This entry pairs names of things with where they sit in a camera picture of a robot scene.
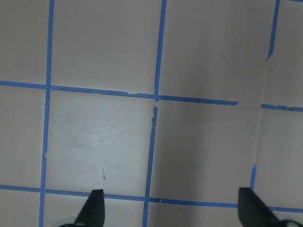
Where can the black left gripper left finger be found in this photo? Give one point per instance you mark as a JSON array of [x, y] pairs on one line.
[[92, 213]]

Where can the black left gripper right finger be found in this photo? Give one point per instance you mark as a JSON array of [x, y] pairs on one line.
[[252, 211]]

